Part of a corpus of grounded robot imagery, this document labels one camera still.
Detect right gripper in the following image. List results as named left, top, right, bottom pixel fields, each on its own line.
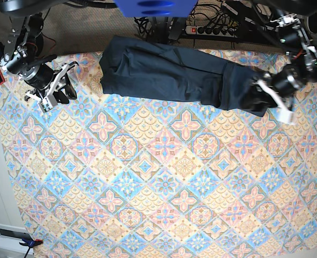
left=24, top=64, right=77, bottom=104

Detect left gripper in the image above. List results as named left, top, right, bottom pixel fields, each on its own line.
left=241, top=67, right=305, bottom=113

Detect dark navy t-shirt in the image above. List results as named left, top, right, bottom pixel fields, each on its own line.
left=99, top=36, right=262, bottom=110

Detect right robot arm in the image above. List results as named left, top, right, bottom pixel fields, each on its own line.
left=0, top=13, right=78, bottom=112

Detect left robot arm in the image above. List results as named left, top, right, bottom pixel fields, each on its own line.
left=240, top=1, right=317, bottom=112

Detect patterned tile tablecloth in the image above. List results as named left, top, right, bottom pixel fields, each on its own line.
left=0, top=53, right=317, bottom=257

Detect white power strip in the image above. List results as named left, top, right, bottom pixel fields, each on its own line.
left=185, top=25, right=236, bottom=38

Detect blue orange clamp bottom left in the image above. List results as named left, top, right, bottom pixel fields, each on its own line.
left=0, top=235, right=43, bottom=256

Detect white floor vent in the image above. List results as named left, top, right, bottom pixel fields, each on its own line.
left=0, top=224, right=32, bottom=254

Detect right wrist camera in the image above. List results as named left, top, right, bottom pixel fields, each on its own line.
left=38, top=95, right=58, bottom=113

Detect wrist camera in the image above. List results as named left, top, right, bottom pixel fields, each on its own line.
left=38, top=95, right=58, bottom=113
left=277, top=108, right=295, bottom=125

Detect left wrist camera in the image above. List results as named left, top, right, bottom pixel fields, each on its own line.
left=277, top=108, right=295, bottom=125

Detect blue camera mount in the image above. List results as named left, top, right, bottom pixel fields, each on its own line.
left=114, top=0, right=198, bottom=18

